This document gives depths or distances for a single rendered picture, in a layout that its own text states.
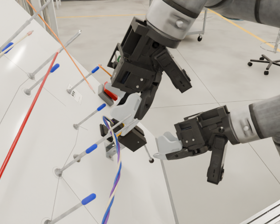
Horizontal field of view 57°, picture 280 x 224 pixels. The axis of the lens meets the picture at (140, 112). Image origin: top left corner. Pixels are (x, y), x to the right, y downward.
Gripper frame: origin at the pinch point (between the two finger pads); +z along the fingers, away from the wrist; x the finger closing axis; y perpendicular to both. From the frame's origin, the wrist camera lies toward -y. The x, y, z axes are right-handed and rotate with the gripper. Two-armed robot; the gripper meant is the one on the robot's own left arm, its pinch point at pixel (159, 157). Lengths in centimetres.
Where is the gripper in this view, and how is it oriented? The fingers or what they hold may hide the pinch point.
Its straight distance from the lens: 66.6
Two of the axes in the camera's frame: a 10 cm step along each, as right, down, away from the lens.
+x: -4.7, 2.0, -8.6
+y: -3.7, -9.3, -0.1
